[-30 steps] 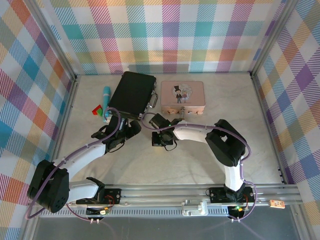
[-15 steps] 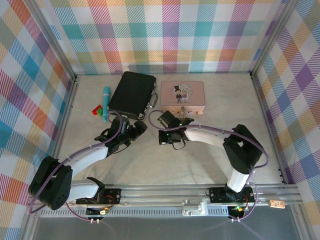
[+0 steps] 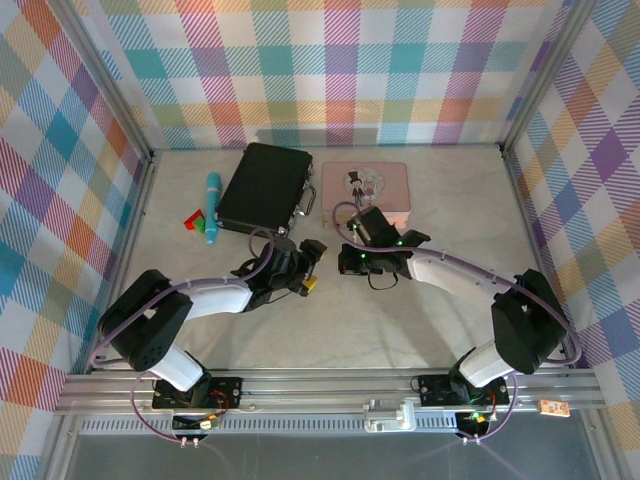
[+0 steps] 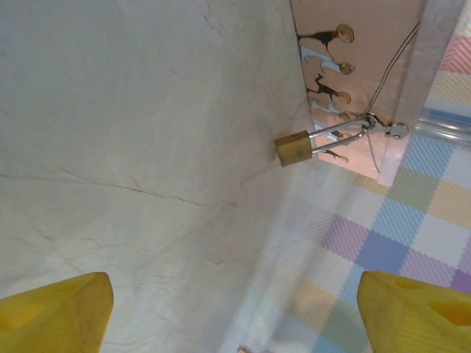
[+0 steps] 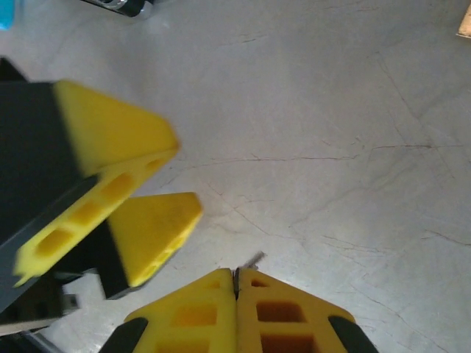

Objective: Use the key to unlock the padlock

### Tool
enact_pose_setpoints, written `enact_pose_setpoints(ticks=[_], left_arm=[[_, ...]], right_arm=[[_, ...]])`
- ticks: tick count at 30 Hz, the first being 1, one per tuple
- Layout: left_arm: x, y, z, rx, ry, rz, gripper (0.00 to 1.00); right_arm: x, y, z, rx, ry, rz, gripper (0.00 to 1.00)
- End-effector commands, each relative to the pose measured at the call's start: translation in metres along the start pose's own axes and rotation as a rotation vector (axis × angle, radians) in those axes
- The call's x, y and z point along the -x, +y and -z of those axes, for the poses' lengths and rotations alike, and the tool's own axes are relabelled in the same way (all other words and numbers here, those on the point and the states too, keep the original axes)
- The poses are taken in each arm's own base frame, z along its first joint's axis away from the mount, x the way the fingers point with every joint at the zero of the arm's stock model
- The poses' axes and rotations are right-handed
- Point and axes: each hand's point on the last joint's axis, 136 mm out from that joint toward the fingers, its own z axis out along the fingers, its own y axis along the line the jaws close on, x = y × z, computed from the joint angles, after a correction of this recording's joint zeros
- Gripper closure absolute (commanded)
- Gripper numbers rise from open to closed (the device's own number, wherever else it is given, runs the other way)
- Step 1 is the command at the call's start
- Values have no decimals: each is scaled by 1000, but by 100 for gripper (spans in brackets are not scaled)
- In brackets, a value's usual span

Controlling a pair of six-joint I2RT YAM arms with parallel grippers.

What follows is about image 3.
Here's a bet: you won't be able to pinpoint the aluminium side rail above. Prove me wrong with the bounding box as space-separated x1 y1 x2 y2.
502 148 574 371
84 149 161 375

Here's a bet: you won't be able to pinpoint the black carrying case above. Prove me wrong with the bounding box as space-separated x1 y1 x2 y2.
215 142 319 239

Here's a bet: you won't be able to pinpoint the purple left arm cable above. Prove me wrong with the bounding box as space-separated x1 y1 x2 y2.
91 227 279 447

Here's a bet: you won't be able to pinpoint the teal pen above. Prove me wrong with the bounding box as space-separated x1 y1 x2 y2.
203 172 224 245

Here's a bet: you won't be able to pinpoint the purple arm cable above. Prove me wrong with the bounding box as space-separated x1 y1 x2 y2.
332 201 584 446
91 227 279 447

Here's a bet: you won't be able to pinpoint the silver metal bracket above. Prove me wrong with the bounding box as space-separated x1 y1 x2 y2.
363 398 417 433

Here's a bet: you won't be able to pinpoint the slotted metal strip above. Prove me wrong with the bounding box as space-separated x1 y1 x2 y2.
74 417 506 436

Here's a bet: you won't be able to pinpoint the long aluminium mounting rail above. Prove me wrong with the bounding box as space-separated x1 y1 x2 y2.
54 368 604 416

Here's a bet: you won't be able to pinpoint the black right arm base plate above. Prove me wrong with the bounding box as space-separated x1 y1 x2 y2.
417 373 511 409

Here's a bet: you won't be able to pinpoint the aluminium corner post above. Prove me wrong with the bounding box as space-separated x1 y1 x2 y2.
53 0 157 166
499 0 601 159

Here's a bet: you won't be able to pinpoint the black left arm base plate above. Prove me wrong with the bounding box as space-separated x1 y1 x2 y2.
151 375 245 412

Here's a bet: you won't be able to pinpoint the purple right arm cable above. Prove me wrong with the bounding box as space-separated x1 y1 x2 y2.
332 201 584 446

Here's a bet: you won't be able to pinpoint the pink tin box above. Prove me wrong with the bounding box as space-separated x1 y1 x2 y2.
321 160 412 227

